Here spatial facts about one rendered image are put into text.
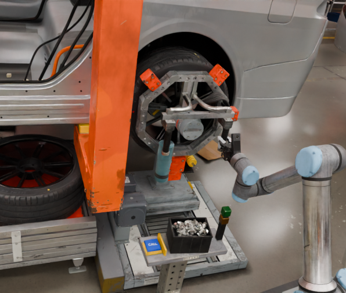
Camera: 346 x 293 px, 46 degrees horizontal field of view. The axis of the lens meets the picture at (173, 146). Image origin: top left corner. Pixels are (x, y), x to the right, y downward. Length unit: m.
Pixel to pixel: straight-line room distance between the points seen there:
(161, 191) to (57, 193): 0.80
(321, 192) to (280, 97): 1.26
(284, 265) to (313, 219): 1.18
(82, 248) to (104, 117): 0.89
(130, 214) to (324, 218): 1.13
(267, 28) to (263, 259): 1.48
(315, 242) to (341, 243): 1.50
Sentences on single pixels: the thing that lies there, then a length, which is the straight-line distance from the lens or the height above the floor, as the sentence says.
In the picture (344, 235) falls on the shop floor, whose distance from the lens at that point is 3.34.
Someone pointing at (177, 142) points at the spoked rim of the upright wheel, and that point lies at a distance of 2.59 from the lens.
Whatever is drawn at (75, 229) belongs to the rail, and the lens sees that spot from 2.31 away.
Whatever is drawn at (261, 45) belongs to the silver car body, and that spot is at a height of 1.26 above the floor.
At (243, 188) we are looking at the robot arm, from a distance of 2.11.
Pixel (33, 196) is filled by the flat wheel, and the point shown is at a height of 0.50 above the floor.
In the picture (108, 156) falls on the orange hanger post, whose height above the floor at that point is 0.87.
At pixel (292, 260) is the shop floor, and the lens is 2.93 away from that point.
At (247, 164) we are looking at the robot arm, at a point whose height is 0.85.
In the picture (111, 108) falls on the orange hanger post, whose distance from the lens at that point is 1.79.
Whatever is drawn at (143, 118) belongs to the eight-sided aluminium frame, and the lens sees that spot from 2.30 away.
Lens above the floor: 1.94
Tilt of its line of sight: 31 degrees down
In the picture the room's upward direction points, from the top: 10 degrees clockwise
